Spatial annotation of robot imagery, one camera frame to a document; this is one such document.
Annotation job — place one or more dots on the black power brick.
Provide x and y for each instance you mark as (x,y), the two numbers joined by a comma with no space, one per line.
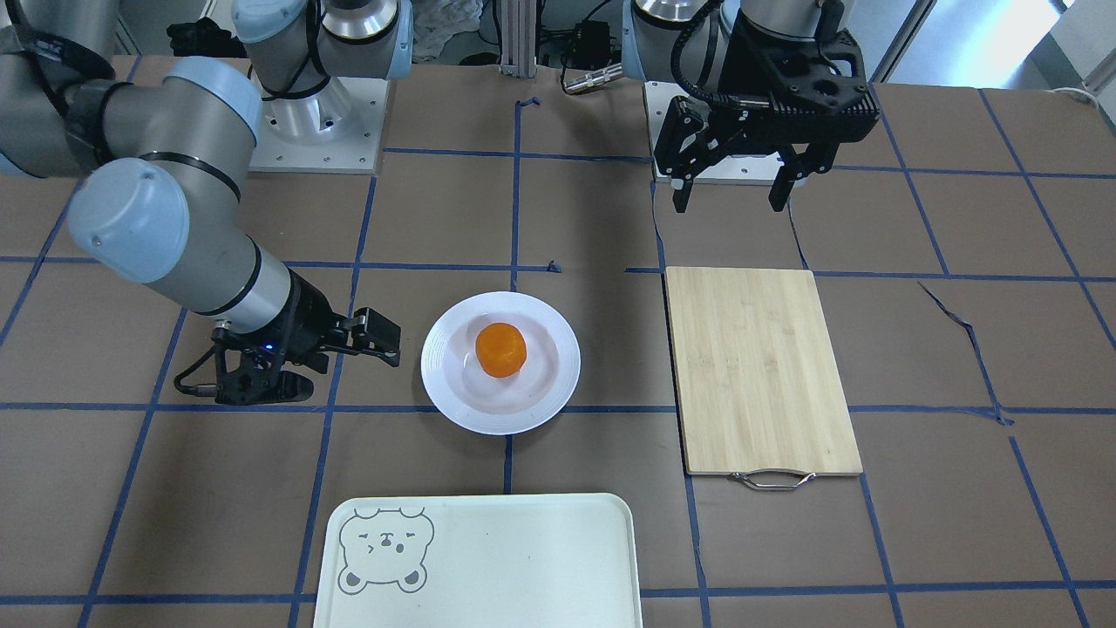
(590,45)

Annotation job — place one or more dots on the aluminium frame post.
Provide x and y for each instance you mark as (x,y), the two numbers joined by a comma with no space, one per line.
(518,29)

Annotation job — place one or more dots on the white round plate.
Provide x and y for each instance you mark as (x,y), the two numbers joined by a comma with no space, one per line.
(464,393)

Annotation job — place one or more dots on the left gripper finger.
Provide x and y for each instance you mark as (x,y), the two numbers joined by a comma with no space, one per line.
(817,158)
(687,145)

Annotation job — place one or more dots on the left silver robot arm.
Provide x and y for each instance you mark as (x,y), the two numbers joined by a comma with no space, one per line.
(681,42)

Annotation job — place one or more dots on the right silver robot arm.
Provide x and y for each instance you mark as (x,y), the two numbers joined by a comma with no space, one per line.
(163,168)

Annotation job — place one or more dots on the silver cable connector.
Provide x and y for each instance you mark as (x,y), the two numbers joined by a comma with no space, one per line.
(595,79)

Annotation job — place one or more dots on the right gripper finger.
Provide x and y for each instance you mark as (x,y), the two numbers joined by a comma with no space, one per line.
(366,332)
(291,387)

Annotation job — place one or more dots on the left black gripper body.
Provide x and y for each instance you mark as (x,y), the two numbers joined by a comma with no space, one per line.
(743,70)

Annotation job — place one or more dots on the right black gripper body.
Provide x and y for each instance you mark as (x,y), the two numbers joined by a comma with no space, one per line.
(307,320)

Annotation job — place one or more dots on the cream bear tray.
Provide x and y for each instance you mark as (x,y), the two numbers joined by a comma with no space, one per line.
(562,560)

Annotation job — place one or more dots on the orange fruit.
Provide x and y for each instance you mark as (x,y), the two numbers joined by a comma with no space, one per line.
(501,350)

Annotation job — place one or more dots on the bamboo cutting board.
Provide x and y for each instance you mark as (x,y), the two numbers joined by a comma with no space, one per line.
(758,387)

